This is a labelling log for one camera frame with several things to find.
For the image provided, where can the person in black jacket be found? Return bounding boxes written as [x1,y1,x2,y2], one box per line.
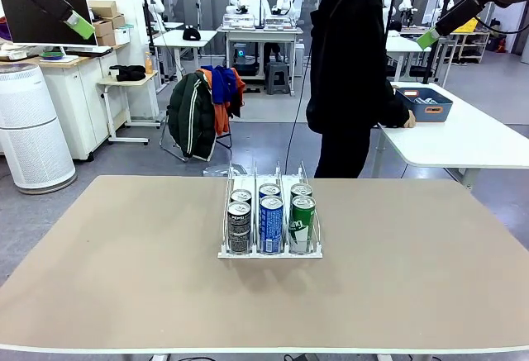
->
[305,0,414,179]

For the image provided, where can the black hanging cable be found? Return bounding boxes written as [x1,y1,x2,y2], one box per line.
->
[284,53,311,178]

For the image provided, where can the white table with legs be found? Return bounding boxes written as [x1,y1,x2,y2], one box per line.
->
[152,28,219,86]

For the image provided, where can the white wire can dispenser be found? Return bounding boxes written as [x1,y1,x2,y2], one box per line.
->
[217,160,324,259]

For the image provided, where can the white cabinet desk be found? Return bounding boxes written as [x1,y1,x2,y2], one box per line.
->
[0,42,127,162]

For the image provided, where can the seated person in white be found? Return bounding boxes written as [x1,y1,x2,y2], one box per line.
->
[239,0,283,64]

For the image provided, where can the blue Pocari can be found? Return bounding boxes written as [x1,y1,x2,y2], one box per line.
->
[258,183,282,199]
[259,195,285,254]

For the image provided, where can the black tripod stand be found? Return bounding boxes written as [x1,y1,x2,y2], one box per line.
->
[421,32,450,86]

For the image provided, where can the large white side table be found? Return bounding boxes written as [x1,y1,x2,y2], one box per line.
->
[374,82,529,191]

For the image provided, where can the blue garment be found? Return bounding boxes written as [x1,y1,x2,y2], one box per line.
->
[209,65,241,107]

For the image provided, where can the small wooden rolling table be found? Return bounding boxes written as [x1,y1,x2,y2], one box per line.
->
[97,70,162,146]

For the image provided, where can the white air purifier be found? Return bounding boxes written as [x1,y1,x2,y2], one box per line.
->
[0,62,79,196]

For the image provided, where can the grey plastic stool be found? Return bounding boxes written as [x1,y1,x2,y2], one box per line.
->
[264,61,295,97]

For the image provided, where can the black keyboard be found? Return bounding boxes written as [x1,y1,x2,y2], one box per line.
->
[65,45,113,58]

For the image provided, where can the orange garment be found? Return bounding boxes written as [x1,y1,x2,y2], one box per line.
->
[197,66,247,135]

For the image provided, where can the yellow plastic basket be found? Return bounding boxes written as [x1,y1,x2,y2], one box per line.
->
[454,19,481,34]

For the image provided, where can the white background table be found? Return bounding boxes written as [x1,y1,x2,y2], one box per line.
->
[386,34,433,83]

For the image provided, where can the white lab workbench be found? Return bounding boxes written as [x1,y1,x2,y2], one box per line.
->
[217,12,305,89]

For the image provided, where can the metal frame chair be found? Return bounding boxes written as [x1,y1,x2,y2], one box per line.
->
[159,104,233,163]

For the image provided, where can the black cloth bundle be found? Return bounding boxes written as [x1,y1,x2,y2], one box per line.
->
[109,64,146,83]

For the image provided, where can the black Pepsi can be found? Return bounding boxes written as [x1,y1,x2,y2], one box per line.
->
[226,201,252,254]
[229,188,253,206]

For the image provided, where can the wooden shelf rack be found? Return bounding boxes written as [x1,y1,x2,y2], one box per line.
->
[448,30,492,64]

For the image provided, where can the dark green striped jacket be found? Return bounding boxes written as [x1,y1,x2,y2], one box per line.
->
[167,72,217,162]

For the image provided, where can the blue plastic bin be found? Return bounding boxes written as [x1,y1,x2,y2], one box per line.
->
[394,87,454,123]

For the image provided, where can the person's right forearm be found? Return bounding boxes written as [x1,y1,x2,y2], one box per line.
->
[371,82,411,130]

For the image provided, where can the black computer monitor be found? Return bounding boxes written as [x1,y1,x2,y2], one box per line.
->
[0,0,99,48]

